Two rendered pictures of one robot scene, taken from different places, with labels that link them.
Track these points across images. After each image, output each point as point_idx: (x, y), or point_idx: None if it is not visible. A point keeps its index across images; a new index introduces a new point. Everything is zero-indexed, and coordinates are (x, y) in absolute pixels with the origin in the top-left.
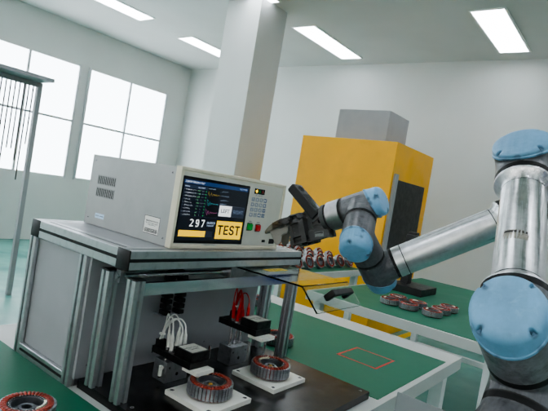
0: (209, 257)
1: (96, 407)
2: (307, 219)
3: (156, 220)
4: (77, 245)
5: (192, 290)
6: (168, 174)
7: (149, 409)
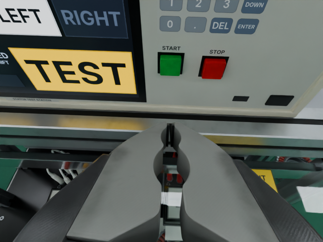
0: (13, 133)
1: (8, 187)
2: None
3: None
4: None
5: (13, 166)
6: None
7: (6, 232)
